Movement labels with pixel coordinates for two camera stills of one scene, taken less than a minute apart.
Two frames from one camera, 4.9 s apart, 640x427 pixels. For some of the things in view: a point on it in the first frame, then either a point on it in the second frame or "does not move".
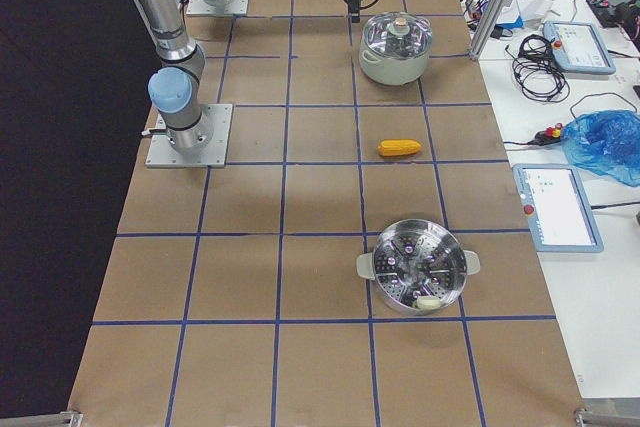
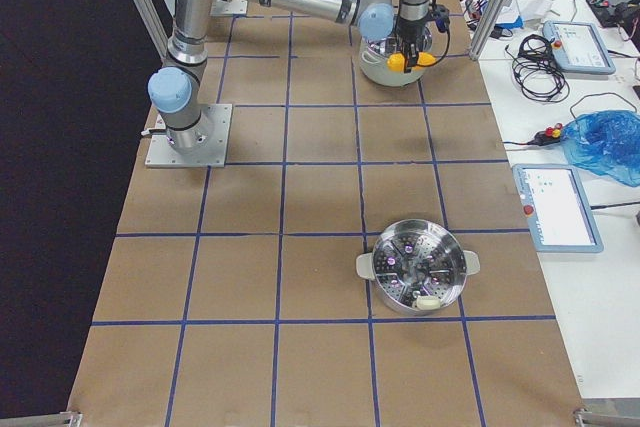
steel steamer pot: [419, 266] does not move
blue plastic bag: [606, 142] does not move
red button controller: [549, 135] does not move
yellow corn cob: [398, 147] → [396, 61]
